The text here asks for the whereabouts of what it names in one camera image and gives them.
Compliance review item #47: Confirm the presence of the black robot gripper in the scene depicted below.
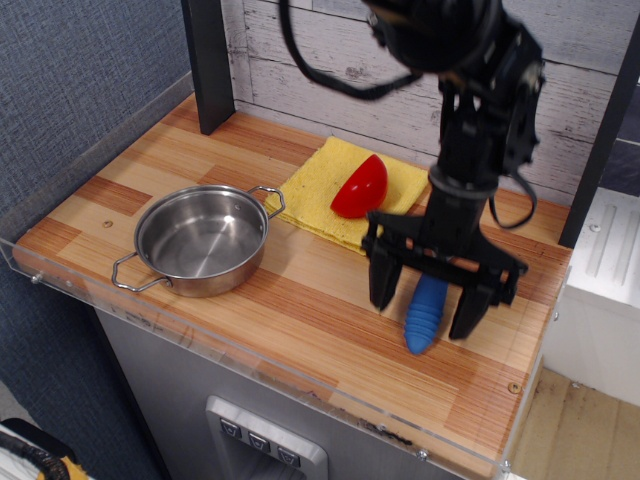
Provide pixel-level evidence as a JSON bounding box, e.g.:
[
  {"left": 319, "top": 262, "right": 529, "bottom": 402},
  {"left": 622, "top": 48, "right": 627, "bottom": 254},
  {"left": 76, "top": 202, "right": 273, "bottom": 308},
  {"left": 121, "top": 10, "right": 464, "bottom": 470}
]
[{"left": 362, "top": 177, "right": 528, "bottom": 340}]

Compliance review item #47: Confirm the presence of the blue handled metal fork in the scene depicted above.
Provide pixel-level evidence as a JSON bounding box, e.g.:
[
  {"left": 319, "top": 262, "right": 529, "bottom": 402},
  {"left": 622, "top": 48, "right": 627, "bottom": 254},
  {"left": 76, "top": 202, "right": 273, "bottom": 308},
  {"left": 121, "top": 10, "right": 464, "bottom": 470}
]
[{"left": 404, "top": 273, "right": 449, "bottom": 355}]

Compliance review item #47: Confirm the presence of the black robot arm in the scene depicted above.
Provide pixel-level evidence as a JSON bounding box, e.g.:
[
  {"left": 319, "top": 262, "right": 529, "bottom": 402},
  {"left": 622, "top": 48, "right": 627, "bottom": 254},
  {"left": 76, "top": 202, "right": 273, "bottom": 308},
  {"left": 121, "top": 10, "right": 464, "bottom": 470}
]
[{"left": 362, "top": 1, "right": 544, "bottom": 340}]

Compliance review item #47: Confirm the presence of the yellow folded cloth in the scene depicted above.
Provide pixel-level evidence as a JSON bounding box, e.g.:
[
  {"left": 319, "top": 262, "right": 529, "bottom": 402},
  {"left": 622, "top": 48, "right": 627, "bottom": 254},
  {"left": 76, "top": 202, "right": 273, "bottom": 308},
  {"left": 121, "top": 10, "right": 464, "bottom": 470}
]
[{"left": 266, "top": 137, "right": 428, "bottom": 254}]

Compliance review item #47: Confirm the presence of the red plastic half tomato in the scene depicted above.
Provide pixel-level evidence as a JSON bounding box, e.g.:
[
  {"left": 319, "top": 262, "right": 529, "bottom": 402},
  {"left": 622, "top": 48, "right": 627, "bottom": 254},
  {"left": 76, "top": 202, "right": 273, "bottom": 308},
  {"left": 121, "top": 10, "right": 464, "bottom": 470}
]
[{"left": 330, "top": 154, "right": 388, "bottom": 219}]

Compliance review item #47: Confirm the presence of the white ridged toy sink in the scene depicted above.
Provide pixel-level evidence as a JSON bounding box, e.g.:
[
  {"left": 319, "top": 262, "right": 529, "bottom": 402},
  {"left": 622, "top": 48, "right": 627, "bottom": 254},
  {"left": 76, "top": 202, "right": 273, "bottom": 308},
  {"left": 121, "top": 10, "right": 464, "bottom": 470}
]
[{"left": 542, "top": 188, "right": 639, "bottom": 405}]

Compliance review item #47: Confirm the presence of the clear acrylic table guard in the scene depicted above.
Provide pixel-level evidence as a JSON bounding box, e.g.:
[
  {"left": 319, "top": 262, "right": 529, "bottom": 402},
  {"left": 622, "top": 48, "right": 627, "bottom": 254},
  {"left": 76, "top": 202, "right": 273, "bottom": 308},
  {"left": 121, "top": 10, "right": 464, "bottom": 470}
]
[{"left": 1, "top": 99, "right": 569, "bottom": 479}]

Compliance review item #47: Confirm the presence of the stainless steel pot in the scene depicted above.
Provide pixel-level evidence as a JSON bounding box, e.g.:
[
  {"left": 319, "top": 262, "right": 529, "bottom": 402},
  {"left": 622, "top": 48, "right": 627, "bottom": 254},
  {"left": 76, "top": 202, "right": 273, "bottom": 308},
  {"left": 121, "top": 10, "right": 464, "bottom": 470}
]
[{"left": 111, "top": 185, "right": 286, "bottom": 298}]

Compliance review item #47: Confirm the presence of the silver dispenser button panel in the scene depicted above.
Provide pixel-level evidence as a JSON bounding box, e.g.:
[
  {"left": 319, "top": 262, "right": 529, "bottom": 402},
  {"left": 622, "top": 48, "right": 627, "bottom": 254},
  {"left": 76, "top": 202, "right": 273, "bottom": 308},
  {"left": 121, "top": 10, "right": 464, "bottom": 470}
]
[{"left": 206, "top": 395, "right": 329, "bottom": 479}]

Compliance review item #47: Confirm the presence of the silver toy fridge cabinet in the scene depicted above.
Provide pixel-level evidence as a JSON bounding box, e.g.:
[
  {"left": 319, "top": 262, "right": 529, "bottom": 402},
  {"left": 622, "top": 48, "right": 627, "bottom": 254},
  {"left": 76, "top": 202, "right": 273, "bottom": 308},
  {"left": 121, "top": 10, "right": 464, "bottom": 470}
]
[{"left": 97, "top": 311, "right": 455, "bottom": 479}]

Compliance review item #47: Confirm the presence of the yellow black object at corner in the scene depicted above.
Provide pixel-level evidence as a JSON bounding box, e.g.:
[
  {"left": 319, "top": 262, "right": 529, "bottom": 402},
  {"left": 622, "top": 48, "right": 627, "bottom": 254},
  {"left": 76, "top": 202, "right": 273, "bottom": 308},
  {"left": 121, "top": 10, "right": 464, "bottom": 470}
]
[{"left": 1, "top": 418, "right": 91, "bottom": 479}]

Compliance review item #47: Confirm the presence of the dark right upright post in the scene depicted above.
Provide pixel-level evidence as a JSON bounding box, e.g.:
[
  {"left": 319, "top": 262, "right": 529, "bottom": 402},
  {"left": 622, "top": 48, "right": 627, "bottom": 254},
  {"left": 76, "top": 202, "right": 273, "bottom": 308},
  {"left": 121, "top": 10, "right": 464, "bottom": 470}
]
[{"left": 558, "top": 19, "right": 639, "bottom": 248}]

